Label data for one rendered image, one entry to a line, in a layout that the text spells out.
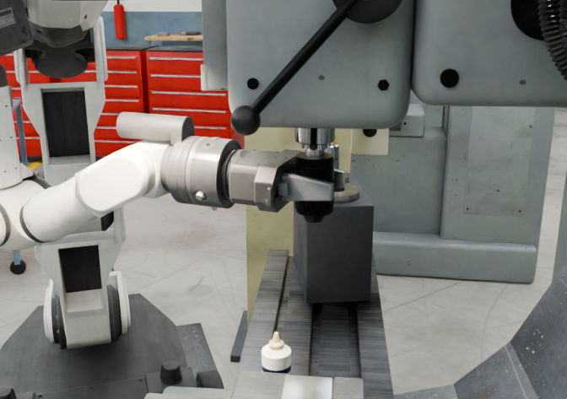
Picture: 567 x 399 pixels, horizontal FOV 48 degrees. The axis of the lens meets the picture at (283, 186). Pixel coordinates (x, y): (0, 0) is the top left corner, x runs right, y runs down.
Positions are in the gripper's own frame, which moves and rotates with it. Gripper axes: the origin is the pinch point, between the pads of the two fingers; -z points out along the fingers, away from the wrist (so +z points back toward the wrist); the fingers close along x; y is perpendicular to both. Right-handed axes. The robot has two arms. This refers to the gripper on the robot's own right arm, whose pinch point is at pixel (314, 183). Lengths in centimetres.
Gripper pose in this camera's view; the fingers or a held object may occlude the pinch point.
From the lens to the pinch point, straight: 77.7
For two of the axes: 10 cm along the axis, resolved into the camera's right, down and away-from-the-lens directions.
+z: -9.4, -1.0, 3.2
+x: 3.3, -2.7, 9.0
